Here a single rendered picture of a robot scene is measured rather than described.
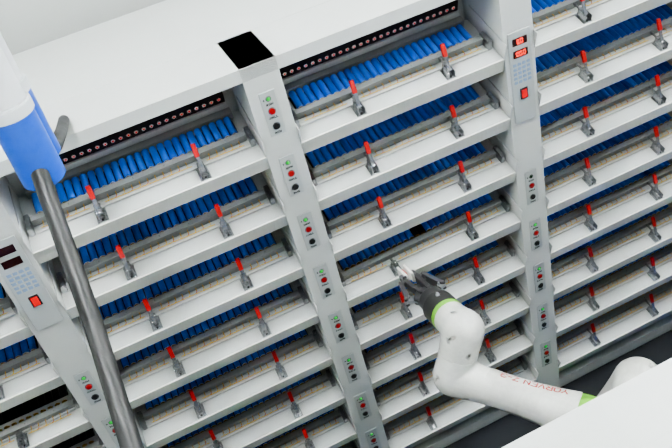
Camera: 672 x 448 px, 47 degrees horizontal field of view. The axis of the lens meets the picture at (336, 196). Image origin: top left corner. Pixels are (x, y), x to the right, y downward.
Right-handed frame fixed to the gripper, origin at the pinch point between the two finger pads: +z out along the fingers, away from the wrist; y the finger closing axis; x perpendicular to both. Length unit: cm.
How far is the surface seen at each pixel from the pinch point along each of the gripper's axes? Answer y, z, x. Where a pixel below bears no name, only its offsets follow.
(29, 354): -103, 9, 21
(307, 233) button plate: -23.4, 0.6, 24.8
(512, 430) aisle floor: 28, 21, -95
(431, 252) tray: 12.4, 9.2, -2.5
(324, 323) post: -26.5, 7.3, -8.2
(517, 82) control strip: 45, -3, 43
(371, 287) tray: -9.4, 7.3, -3.7
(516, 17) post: 47, -7, 62
